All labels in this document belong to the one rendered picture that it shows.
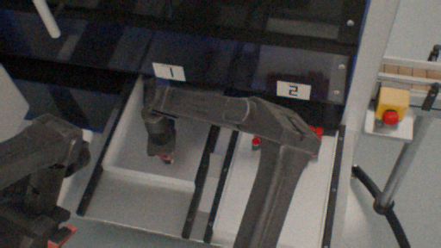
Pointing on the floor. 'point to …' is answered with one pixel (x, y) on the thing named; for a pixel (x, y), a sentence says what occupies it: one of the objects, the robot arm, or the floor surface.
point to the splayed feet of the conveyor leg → (381, 206)
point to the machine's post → (368, 62)
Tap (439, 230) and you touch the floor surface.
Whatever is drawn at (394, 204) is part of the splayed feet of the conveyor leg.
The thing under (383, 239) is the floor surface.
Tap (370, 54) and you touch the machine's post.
